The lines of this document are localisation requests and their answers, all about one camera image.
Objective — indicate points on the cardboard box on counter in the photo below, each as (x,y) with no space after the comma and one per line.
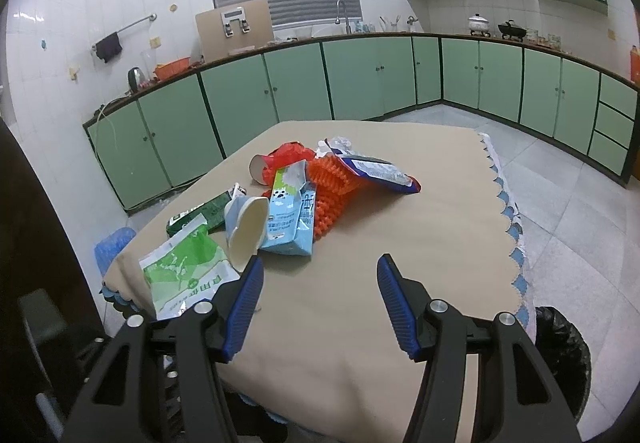
(210,38)

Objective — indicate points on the orange plastic basin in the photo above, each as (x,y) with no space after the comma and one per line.
(172,69)

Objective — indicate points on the red plastic bag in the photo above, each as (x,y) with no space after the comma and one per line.
(295,153)

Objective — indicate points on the metal sink faucet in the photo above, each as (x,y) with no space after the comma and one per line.
(342,15)

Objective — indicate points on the white lace-edged cloth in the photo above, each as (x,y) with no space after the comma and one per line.
(510,218)

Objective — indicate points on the bin with black bag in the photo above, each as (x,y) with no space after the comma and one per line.
(560,353)

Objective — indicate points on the green base cabinet run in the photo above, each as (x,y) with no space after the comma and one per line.
(300,83)

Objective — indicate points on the blue plastic bag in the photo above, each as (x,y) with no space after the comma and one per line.
(112,243)

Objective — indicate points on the black wok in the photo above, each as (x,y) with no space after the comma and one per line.
(511,29)

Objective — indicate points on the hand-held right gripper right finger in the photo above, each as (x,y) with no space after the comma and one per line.
(395,303)

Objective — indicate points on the utensil holder with chopsticks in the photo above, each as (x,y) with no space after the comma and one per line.
(389,23)

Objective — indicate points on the row of glass jars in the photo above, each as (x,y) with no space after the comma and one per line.
(545,40)

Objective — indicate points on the light blue milk carton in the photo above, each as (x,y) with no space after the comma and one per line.
(287,218)

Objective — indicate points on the electric kettle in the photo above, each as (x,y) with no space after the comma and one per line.
(135,79)

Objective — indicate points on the dark towel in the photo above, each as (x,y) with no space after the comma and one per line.
(109,48)

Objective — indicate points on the blue and white snack bag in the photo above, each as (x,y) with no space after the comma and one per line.
(375,168)

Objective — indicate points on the metal towel bar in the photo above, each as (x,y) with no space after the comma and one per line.
(132,25)

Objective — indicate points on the dark green packet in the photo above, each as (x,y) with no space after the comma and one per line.
(205,210)

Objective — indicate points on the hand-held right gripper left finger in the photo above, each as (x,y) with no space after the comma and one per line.
(245,308)

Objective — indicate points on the green and white plastic bag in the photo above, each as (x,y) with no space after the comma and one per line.
(185,268)

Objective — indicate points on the white cooking pot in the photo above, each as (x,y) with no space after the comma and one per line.
(478,23)

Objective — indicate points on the white paper cup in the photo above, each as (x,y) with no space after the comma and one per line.
(247,228)

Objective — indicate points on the orange spiky plastic mesh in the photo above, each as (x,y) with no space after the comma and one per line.
(327,193)

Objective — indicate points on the metal hook rack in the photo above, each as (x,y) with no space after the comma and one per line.
(235,20)

